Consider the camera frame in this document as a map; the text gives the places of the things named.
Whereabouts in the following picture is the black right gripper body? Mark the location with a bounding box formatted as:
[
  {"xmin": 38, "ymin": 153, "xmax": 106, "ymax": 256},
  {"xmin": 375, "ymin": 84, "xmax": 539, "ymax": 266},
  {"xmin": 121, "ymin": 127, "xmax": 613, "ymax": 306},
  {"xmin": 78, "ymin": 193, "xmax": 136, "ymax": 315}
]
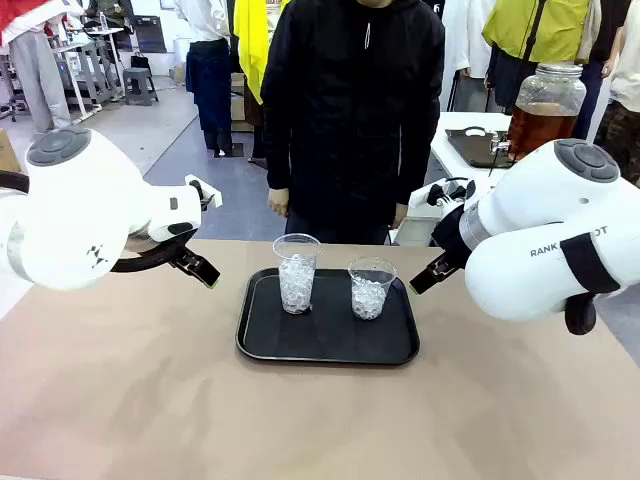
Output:
[{"xmin": 432, "ymin": 202, "xmax": 471, "ymax": 262}]

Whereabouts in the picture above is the short clear plastic cup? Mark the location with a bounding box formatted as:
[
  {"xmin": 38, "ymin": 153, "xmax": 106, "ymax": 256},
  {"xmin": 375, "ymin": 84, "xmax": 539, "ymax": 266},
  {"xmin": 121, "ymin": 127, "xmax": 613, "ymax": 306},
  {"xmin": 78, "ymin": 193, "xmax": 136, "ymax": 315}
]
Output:
[{"xmin": 347, "ymin": 256, "xmax": 398, "ymax": 321}]

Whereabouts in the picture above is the tall clear plastic cup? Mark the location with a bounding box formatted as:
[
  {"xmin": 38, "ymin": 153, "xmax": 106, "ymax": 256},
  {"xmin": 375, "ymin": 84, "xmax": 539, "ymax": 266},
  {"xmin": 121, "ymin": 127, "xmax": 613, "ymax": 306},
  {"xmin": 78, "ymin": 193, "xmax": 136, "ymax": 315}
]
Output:
[{"xmin": 272, "ymin": 232, "xmax": 322, "ymax": 315}]

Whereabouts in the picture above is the glass tea dispenser jar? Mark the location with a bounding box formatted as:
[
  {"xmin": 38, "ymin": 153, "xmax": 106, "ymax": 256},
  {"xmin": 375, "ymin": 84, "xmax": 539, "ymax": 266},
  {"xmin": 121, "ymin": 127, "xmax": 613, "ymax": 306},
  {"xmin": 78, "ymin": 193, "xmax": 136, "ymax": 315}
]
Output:
[{"xmin": 488, "ymin": 62, "xmax": 587, "ymax": 164}]

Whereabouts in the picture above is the person's left forearm black sleeve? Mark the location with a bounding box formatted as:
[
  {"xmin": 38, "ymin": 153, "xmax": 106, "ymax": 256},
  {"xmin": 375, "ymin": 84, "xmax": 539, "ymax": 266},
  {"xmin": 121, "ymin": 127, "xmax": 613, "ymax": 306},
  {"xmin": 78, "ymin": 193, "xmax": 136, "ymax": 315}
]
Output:
[{"xmin": 394, "ymin": 129, "xmax": 434, "ymax": 207}]

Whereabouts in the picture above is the person's right forearm black sleeve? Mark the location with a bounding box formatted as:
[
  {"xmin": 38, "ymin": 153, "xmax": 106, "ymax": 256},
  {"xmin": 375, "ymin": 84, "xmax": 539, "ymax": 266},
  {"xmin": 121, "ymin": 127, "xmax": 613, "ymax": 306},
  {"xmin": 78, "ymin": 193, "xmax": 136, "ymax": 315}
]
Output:
[{"xmin": 263, "ymin": 124, "xmax": 295, "ymax": 191}]

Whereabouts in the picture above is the person's right hand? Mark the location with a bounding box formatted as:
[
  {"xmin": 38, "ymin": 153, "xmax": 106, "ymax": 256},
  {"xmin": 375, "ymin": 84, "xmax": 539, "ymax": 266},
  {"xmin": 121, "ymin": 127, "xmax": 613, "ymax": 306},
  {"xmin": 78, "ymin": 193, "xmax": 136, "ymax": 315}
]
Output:
[{"xmin": 267, "ymin": 187, "xmax": 292, "ymax": 218}]

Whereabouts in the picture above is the grey storage box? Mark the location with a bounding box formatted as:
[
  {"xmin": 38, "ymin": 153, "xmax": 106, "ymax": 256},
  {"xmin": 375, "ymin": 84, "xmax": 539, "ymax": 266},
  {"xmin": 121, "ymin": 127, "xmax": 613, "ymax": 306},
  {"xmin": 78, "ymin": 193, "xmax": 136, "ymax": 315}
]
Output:
[{"xmin": 394, "ymin": 217, "xmax": 441, "ymax": 247}]

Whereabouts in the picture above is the dark brown serving tray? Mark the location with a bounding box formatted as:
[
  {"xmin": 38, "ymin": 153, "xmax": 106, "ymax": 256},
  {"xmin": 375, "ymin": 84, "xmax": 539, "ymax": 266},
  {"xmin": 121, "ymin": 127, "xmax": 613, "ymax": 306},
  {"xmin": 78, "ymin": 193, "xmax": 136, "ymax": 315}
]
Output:
[{"xmin": 444, "ymin": 127, "xmax": 516, "ymax": 169}]

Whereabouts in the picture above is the black plastic serving tray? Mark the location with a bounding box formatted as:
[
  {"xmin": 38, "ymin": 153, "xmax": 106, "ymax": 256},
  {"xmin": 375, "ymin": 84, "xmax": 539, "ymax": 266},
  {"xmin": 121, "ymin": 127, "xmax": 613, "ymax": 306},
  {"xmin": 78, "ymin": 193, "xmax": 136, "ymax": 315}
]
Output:
[{"xmin": 235, "ymin": 267, "xmax": 421, "ymax": 367}]

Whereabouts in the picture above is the person in black jacket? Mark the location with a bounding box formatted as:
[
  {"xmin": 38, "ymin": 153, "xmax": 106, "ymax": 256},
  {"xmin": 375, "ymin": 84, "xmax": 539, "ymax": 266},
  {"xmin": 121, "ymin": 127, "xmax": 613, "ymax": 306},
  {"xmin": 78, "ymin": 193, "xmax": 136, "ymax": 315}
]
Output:
[{"xmin": 259, "ymin": 0, "xmax": 446, "ymax": 246}]

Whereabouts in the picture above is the brown cardboard box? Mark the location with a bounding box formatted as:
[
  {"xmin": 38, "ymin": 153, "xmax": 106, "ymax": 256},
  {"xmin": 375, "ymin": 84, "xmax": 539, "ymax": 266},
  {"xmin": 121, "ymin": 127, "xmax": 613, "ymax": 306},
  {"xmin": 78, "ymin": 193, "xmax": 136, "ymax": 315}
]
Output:
[
  {"xmin": 0, "ymin": 128, "xmax": 22, "ymax": 174},
  {"xmin": 230, "ymin": 72, "xmax": 251, "ymax": 133}
]

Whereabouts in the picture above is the mannequin with brown skirt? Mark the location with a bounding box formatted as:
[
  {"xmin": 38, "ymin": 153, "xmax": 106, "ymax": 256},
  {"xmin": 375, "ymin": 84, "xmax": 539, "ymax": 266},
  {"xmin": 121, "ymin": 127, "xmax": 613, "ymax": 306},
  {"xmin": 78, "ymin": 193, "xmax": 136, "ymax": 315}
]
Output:
[{"xmin": 243, "ymin": 84, "xmax": 270, "ymax": 164}]

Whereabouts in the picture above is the mannequin with navy skirt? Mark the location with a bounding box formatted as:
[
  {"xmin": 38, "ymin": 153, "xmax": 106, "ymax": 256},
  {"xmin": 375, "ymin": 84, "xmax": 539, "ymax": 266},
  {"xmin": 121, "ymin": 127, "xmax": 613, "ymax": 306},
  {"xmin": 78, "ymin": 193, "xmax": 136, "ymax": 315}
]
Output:
[{"xmin": 174, "ymin": 0, "xmax": 244, "ymax": 159}]

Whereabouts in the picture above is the white hanging coat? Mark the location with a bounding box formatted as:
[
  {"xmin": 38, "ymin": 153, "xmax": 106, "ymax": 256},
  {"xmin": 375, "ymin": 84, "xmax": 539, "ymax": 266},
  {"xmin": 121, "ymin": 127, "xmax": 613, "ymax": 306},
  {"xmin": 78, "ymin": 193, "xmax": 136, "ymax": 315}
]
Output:
[{"xmin": 439, "ymin": 0, "xmax": 496, "ymax": 114}]

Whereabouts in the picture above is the grey plastic stool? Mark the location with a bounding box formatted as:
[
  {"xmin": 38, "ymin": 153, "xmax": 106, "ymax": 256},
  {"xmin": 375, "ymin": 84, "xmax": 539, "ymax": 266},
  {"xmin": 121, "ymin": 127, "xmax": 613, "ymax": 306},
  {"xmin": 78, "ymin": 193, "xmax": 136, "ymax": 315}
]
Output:
[{"xmin": 122, "ymin": 67, "xmax": 160, "ymax": 106}]

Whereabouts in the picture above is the mannequin with navy trousers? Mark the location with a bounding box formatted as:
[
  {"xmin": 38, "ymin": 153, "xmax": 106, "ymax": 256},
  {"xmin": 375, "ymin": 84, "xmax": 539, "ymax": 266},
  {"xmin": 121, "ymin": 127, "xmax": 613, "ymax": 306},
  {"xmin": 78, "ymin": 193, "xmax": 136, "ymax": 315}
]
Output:
[{"xmin": 569, "ymin": 0, "xmax": 624, "ymax": 146}]

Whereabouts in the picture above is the mannequin with camouflage trousers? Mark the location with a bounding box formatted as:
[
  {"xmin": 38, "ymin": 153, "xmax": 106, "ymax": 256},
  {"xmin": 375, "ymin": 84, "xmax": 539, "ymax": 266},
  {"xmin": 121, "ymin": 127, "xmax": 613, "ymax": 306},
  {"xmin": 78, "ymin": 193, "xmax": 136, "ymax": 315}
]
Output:
[{"xmin": 594, "ymin": 0, "xmax": 640, "ymax": 187}]

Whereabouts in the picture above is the black slanted pole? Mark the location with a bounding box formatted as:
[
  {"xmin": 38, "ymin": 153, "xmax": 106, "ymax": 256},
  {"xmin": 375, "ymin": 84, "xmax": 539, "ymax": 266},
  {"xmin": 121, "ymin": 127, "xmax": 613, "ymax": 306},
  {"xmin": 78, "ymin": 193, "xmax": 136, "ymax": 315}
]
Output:
[{"xmin": 519, "ymin": 0, "xmax": 547, "ymax": 64}]

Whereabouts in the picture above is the yellow hanging garment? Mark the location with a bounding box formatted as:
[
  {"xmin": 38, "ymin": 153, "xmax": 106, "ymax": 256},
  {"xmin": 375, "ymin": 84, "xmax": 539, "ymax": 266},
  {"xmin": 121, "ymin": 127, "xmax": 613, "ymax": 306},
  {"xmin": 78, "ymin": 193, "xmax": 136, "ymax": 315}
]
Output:
[{"xmin": 233, "ymin": 0, "xmax": 291, "ymax": 105}]

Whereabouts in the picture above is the white workbench with equipment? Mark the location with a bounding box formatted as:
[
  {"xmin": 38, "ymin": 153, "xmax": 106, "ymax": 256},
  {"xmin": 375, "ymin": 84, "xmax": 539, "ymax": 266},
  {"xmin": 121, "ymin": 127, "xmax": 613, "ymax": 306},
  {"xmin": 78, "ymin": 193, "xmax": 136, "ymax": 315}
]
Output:
[{"xmin": 47, "ymin": 19, "xmax": 126, "ymax": 124}]

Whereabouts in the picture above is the dark display board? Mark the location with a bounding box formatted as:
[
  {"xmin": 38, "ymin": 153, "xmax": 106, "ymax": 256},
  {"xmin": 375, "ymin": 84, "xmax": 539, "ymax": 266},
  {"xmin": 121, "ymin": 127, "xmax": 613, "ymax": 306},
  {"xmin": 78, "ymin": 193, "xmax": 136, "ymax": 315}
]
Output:
[{"xmin": 134, "ymin": 14, "xmax": 167, "ymax": 54}]

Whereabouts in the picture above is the mannequin with grey trousers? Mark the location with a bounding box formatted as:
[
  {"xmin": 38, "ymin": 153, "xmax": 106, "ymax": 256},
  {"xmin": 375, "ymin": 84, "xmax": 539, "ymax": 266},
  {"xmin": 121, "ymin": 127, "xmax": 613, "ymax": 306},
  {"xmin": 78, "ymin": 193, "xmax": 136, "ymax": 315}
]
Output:
[{"xmin": 0, "ymin": 0, "xmax": 86, "ymax": 135}]

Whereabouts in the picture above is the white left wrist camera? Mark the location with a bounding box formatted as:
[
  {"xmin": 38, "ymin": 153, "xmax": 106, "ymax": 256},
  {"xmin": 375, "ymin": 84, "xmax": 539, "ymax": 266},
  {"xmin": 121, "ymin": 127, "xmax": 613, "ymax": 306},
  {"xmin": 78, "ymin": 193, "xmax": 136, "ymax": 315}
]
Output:
[{"xmin": 184, "ymin": 174, "xmax": 222, "ymax": 210}]

